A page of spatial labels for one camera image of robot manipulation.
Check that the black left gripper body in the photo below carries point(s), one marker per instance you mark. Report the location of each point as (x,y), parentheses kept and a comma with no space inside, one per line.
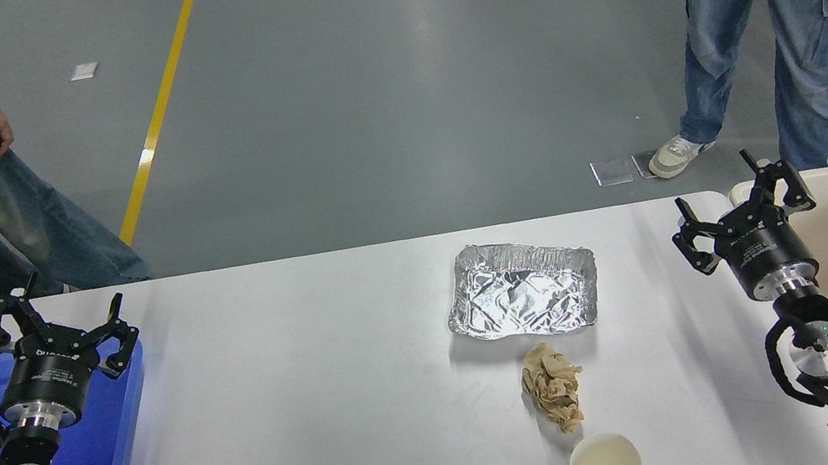
(51,373)

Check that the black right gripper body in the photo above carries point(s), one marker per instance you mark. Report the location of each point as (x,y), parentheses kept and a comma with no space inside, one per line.
(767,251)

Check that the crinkled foil tray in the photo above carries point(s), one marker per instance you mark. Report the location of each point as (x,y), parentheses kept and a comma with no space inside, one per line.
(519,295)

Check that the tan paper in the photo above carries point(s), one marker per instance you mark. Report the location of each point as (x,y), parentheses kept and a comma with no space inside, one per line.
(554,391)

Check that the clear floor plate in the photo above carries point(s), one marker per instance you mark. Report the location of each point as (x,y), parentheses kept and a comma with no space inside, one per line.
(642,162)
(612,172)

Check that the white paper scrap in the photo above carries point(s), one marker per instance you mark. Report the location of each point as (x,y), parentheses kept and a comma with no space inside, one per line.
(84,71)

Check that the yellow floor tape line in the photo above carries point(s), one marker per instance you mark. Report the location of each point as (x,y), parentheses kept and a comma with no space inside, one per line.
(170,71)

